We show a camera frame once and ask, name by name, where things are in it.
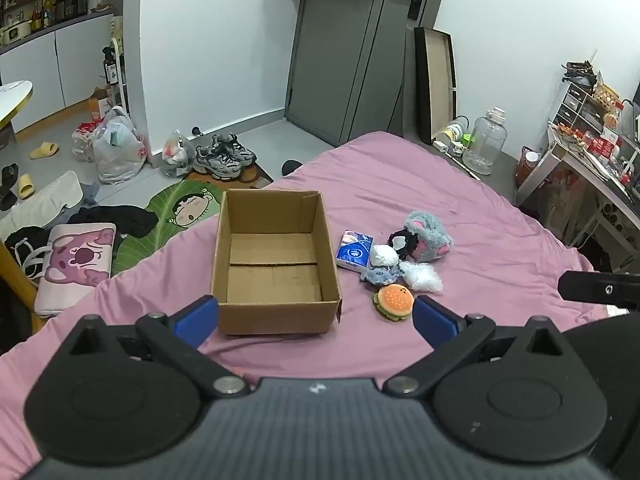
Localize small clear plastic bag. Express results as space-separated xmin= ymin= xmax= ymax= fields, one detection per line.
xmin=159 ymin=130 xmax=196 ymax=179

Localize small orange cardboard box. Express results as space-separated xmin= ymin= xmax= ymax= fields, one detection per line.
xmin=87 ymin=87 xmax=113 ymax=121

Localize black framed wooden board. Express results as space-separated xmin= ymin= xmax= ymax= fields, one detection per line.
xmin=413 ymin=26 xmax=458 ymax=145

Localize white towel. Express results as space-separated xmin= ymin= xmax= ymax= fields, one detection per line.
xmin=0 ymin=170 xmax=83 ymax=241

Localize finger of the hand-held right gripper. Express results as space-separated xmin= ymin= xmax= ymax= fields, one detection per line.
xmin=557 ymin=270 xmax=640 ymax=311

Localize white kitchen cabinet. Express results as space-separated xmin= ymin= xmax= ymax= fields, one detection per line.
xmin=0 ymin=12 xmax=118 ymax=133

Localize black clothes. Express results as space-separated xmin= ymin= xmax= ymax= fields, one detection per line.
xmin=67 ymin=204 xmax=160 ymax=239

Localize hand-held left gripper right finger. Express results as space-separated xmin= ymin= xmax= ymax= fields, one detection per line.
xmin=383 ymin=294 xmax=570 ymax=402

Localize brown cardboard box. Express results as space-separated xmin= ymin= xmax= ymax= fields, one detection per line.
xmin=210 ymin=189 xmax=343 ymax=337

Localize black drawstring bag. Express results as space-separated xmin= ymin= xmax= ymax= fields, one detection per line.
xmin=5 ymin=226 xmax=51 ymax=291

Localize yellow wooden frame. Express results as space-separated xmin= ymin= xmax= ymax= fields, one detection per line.
xmin=0 ymin=240 xmax=43 ymax=336

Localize clear bag with red packets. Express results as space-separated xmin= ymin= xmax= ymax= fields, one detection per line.
xmin=71 ymin=120 xmax=106 ymax=162

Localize row of kitchen bottles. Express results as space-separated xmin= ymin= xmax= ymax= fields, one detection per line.
xmin=0 ymin=0 xmax=116 ymax=46

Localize black spray bottle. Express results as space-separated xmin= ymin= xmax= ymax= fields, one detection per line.
xmin=102 ymin=47 xmax=121 ymax=86

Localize small grey shark plush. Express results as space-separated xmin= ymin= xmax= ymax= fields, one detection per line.
xmin=361 ymin=263 xmax=404 ymax=286

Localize grey pink plush toy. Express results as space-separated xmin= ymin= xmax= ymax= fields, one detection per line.
xmin=402 ymin=210 xmax=455 ymax=264

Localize small black plush toy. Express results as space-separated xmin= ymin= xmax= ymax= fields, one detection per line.
xmin=387 ymin=228 xmax=421 ymax=261

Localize white soft ball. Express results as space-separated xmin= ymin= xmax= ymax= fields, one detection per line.
xmin=368 ymin=244 xmax=400 ymax=268

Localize green cartoon rug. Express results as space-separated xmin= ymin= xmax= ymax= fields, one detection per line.
xmin=112 ymin=179 xmax=228 ymax=277

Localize pink cartoon cushion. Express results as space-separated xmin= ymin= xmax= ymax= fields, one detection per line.
xmin=34 ymin=223 xmax=117 ymax=317

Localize white desk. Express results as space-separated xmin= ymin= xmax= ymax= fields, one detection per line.
xmin=515 ymin=125 xmax=640 ymax=261

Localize large clear water bottle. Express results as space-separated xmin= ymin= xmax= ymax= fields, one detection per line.
xmin=462 ymin=107 xmax=508 ymax=176

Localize pink bed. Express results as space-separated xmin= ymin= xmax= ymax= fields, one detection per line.
xmin=0 ymin=131 xmax=640 ymax=480

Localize yellow label bottle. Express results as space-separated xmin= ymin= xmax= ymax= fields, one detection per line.
xmin=432 ymin=116 xmax=471 ymax=147

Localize grey drawer organizer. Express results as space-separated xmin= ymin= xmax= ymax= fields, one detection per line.
xmin=552 ymin=81 xmax=606 ymax=133

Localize brown doormat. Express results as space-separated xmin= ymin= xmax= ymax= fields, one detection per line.
xmin=182 ymin=162 xmax=275 ymax=191

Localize white round table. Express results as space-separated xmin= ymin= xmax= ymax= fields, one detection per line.
xmin=0 ymin=80 xmax=34 ymax=133

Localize large white plastic bag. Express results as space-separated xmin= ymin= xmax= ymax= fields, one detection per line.
xmin=92 ymin=106 xmax=150 ymax=185

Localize clear bag of white stuffing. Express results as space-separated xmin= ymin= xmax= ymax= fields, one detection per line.
xmin=400 ymin=260 xmax=444 ymax=295

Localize grey black sneaker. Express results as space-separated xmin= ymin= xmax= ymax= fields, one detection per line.
xmin=212 ymin=133 xmax=257 ymax=165
xmin=194 ymin=145 xmax=242 ymax=181

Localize blue tissue pack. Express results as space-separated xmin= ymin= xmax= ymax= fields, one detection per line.
xmin=334 ymin=230 xmax=375 ymax=274

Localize grey door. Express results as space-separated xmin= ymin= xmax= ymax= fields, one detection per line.
xmin=284 ymin=0 xmax=453 ymax=148

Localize hamburger plush toy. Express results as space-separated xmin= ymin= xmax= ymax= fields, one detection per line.
xmin=372 ymin=283 xmax=416 ymax=321

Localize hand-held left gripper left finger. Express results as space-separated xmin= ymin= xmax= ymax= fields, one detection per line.
xmin=62 ymin=296 xmax=252 ymax=401

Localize black slipper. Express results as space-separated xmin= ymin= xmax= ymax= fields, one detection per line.
xmin=0 ymin=164 xmax=20 ymax=211

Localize orange container white lid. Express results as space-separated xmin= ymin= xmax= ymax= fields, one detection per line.
xmin=516 ymin=146 xmax=542 ymax=186

